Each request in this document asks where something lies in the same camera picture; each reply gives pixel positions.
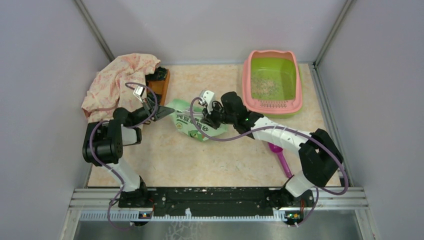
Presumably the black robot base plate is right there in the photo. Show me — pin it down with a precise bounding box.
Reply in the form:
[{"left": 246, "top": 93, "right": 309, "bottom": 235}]
[{"left": 117, "top": 187, "right": 315, "bottom": 217}]

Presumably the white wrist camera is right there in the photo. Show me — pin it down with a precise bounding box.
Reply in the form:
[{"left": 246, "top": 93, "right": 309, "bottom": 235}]
[
  {"left": 199, "top": 90, "right": 216, "bottom": 107},
  {"left": 133, "top": 84, "right": 146, "bottom": 102}
]

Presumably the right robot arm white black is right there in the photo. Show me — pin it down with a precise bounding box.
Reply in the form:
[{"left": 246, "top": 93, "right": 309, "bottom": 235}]
[{"left": 198, "top": 90, "right": 343, "bottom": 206}]

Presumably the white slotted cable duct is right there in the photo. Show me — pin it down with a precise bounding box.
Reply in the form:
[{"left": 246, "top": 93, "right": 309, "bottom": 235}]
[{"left": 79, "top": 210, "right": 288, "bottom": 222}]

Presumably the green cat litter bag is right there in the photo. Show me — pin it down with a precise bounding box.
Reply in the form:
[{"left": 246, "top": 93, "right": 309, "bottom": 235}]
[{"left": 165, "top": 98, "right": 228, "bottom": 142}]

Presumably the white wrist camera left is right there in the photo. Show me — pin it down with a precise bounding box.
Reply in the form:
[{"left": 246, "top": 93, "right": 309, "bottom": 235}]
[{"left": 133, "top": 84, "right": 146, "bottom": 102}]

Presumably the dark patterned rolled fabric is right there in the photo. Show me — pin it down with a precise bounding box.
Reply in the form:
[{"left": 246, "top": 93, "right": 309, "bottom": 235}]
[{"left": 145, "top": 66, "right": 168, "bottom": 82}]

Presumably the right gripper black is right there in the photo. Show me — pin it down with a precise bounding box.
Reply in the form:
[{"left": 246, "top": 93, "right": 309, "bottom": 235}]
[{"left": 200, "top": 100, "right": 237, "bottom": 130}]

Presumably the pink patterned crumpled cloth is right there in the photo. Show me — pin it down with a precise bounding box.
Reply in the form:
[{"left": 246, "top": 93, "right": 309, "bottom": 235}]
[{"left": 81, "top": 53, "right": 161, "bottom": 123}]

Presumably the pink and green litter box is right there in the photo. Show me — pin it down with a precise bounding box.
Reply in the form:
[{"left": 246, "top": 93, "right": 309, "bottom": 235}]
[{"left": 241, "top": 49, "right": 303, "bottom": 119}]

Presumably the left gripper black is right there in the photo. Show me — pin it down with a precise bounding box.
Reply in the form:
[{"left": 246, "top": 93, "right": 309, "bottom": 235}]
[{"left": 130, "top": 96, "right": 174, "bottom": 126}]

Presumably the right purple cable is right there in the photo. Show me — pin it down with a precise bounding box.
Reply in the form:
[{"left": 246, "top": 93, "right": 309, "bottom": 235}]
[{"left": 189, "top": 96, "right": 350, "bottom": 229}]

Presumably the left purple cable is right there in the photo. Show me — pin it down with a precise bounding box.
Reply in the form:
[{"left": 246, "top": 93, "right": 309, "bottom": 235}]
[{"left": 88, "top": 82, "right": 159, "bottom": 232}]

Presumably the magenta plastic litter scoop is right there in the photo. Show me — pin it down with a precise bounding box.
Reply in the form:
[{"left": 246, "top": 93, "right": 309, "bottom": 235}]
[{"left": 267, "top": 142, "right": 293, "bottom": 178}]

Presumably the purple cable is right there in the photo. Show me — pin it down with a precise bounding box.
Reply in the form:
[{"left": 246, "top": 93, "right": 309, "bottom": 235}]
[
  {"left": 88, "top": 82, "right": 159, "bottom": 232},
  {"left": 189, "top": 96, "right": 350, "bottom": 229}
]

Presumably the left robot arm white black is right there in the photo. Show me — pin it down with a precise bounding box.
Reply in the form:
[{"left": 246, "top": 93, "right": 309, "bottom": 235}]
[{"left": 82, "top": 100, "right": 175, "bottom": 207}]

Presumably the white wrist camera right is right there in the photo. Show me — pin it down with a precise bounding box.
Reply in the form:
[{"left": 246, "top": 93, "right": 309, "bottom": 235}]
[{"left": 199, "top": 90, "right": 216, "bottom": 107}]

